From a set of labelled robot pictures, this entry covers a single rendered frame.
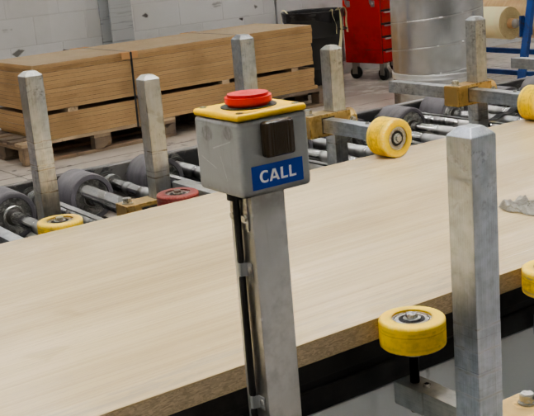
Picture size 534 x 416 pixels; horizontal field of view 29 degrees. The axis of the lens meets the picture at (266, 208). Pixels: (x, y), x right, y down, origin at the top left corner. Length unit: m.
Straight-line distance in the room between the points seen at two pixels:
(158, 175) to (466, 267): 1.11
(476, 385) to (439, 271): 0.34
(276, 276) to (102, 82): 6.48
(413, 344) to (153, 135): 0.98
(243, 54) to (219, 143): 1.30
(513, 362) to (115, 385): 0.60
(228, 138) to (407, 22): 4.54
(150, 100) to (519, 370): 0.93
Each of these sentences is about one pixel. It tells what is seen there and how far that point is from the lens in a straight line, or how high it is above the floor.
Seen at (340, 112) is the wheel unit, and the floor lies 0.97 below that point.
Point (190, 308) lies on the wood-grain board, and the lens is 1.35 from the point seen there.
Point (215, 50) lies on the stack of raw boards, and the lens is 7.82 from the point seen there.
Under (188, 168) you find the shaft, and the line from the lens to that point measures 2.62.
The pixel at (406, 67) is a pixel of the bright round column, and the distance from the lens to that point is 5.40.
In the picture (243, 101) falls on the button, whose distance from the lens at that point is 0.86.
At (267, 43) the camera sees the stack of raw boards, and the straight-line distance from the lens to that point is 8.10.
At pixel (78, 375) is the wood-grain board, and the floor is 0.90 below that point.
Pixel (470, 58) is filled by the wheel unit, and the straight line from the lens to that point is 2.61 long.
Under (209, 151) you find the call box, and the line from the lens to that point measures 0.88.
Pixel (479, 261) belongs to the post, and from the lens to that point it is 1.07.
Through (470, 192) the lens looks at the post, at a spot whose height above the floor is 1.10.
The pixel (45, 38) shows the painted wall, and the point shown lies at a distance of 8.58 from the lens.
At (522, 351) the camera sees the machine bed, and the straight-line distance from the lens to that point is 1.50.
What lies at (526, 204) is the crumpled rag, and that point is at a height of 0.91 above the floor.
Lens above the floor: 1.36
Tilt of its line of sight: 15 degrees down
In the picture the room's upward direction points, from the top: 5 degrees counter-clockwise
